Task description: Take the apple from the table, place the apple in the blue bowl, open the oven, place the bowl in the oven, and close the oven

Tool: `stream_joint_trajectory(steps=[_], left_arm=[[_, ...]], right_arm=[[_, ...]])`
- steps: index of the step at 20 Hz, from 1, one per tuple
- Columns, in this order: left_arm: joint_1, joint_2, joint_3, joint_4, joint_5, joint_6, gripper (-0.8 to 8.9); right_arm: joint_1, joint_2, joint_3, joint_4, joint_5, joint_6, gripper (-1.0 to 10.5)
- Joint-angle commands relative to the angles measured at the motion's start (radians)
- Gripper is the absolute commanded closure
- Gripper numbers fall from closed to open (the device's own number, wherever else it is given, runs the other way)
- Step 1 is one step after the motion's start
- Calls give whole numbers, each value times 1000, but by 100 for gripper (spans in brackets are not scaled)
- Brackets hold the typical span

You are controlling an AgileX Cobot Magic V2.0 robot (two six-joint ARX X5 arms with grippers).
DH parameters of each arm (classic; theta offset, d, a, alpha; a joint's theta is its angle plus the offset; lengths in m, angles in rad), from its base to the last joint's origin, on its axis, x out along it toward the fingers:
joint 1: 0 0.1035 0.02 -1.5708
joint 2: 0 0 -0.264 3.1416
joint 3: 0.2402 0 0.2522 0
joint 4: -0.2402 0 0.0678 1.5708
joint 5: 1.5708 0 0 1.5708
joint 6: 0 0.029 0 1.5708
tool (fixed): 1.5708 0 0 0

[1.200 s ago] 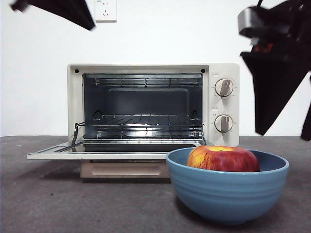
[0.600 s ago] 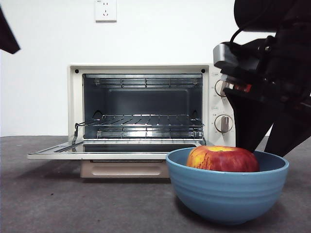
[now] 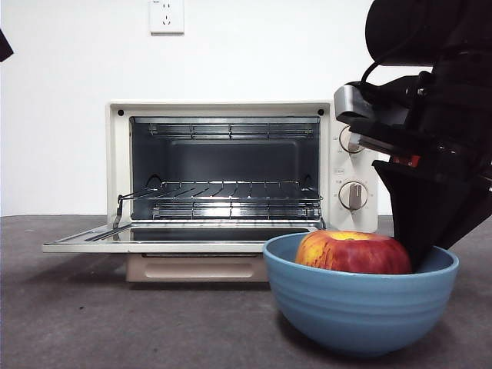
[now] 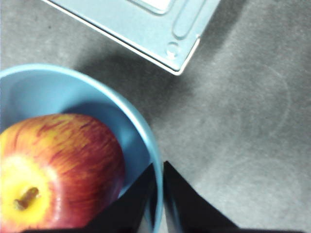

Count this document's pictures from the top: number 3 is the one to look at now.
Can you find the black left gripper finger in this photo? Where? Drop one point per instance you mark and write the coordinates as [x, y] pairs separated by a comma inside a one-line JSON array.
[[4, 45]]

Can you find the red yellow apple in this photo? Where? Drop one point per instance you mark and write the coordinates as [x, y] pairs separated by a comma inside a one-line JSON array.
[[353, 253]]

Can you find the cream timer knob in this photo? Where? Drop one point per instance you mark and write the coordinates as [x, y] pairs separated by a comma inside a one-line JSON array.
[[353, 196]]

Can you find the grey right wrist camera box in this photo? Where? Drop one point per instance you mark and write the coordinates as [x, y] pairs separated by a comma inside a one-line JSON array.
[[348, 99]]

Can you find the cream Toshiba toaster oven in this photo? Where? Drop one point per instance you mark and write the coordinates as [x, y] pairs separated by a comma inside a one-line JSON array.
[[119, 161]]

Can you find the blue ribbed bowl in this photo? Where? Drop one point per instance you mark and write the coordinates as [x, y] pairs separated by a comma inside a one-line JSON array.
[[357, 311]]

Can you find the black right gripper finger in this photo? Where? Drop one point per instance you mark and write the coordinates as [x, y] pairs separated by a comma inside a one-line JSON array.
[[457, 207], [407, 207]]

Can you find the white wall socket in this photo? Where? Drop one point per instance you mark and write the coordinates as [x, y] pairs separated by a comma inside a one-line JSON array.
[[167, 17]]

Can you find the cream temperature knob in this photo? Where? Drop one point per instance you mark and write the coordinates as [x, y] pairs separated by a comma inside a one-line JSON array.
[[346, 142]]

